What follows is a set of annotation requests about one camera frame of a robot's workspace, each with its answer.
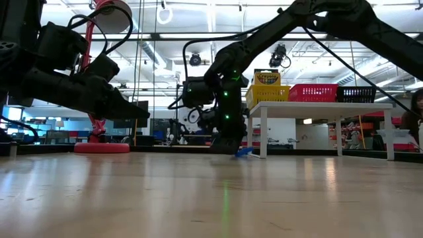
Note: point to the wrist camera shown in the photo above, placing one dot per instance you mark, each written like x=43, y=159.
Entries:
x=61, y=46
x=197, y=92

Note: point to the background black robot arm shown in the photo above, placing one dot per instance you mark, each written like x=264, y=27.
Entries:
x=173, y=132

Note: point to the black metal gantry frame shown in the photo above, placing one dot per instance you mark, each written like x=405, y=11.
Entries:
x=177, y=91

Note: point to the small white table lamp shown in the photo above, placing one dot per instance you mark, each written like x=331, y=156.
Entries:
x=59, y=123

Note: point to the red desk lamp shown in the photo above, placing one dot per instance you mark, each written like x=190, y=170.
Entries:
x=100, y=147

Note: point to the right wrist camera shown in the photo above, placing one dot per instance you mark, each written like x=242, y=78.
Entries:
x=197, y=92

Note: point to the red bin shelf rack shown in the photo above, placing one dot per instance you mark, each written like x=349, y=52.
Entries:
x=393, y=120

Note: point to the white perforated metal shelf riser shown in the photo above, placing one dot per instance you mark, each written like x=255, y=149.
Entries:
x=314, y=106

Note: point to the black plastic mesh basket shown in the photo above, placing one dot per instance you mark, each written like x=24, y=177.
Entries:
x=355, y=95

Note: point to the blue spiral wrist coil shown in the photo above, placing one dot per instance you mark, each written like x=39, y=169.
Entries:
x=244, y=152

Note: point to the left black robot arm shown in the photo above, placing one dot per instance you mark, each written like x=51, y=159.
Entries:
x=16, y=49

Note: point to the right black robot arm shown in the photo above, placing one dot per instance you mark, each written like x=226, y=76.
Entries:
x=281, y=23

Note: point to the red plastic mesh basket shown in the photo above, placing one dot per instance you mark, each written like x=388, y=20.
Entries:
x=312, y=93

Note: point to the Crayola crayon box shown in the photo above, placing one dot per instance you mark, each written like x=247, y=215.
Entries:
x=267, y=79

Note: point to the black ceiling camera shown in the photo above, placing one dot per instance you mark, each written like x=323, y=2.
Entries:
x=277, y=56
x=195, y=60

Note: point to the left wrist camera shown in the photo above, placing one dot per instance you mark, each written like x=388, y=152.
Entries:
x=61, y=46

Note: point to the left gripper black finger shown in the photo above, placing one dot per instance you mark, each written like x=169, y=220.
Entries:
x=127, y=107
x=129, y=117

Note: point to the yellow plastic mesh basket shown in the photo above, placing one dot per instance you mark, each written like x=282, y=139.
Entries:
x=266, y=96

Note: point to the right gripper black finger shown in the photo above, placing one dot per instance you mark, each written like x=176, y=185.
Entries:
x=236, y=146
x=220, y=147

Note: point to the black aluminium table frame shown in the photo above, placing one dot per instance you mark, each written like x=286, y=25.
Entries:
x=49, y=149

